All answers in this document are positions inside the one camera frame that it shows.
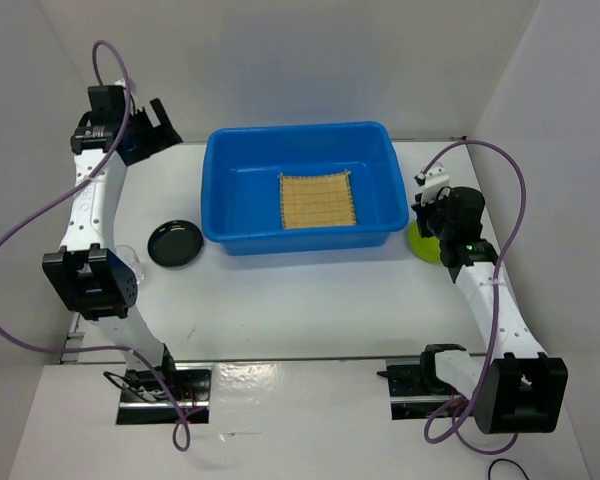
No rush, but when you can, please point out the green plastic plate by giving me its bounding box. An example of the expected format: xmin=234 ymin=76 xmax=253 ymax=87
xmin=406 ymin=222 xmax=441 ymax=265

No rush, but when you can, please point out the bamboo placemat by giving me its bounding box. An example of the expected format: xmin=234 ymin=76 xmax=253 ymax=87
xmin=279 ymin=170 xmax=357 ymax=230

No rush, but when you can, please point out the black round dish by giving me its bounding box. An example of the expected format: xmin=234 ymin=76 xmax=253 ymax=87
xmin=147 ymin=220 xmax=204 ymax=268

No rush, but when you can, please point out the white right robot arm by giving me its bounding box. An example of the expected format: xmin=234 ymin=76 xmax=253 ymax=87
xmin=412 ymin=185 xmax=568 ymax=434

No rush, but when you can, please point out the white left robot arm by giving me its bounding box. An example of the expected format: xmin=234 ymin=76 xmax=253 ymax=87
xmin=42 ymin=84 xmax=179 ymax=401

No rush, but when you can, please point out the blue plastic bin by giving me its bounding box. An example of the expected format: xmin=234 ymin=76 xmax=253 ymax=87
xmin=200 ymin=121 xmax=409 ymax=256

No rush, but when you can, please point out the clear plastic cup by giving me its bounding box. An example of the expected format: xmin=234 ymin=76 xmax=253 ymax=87
xmin=115 ymin=245 xmax=145 ymax=285

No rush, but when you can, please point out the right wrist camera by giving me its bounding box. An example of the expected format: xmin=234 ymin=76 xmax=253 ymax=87
xmin=414 ymin=162 xmax=450 ymax=206

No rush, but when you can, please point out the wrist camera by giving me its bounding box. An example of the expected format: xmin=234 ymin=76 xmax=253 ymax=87
xmin=414 ymin=162 xmax=450 ymax=206
xmin=117 ymin=79 xmax=137 ymax=104

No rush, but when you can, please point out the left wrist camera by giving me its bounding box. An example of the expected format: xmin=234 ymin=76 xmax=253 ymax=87
xmin=117 ymin=79 xmax=137 ymax=104

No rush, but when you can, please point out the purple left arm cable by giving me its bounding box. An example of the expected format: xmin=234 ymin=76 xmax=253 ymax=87
xmin=0 ymin=39 xmax=206 ymax=454

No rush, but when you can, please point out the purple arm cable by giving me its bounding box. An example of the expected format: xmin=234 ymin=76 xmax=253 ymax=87
xmin=0 ymin=39 xmax=206 ymax=454
xmin=412 ymin=138 xmax=528 ymax=454

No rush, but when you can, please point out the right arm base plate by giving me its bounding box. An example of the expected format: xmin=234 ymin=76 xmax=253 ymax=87
xmin=376 ymin=353 xmax=466 ymax=421

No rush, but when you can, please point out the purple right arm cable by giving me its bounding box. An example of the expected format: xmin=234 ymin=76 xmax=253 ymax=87
xmin=412 ymin=138 xmax=528 ymax=454

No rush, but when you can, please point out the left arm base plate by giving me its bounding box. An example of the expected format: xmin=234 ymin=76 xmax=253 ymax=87
xmin=103 ymin=364 xmax=212 ymax=425

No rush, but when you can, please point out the thin black cable loop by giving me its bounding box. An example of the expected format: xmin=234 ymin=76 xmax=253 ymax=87
xmin=487 ymin=457 xmax=531 ymax=480

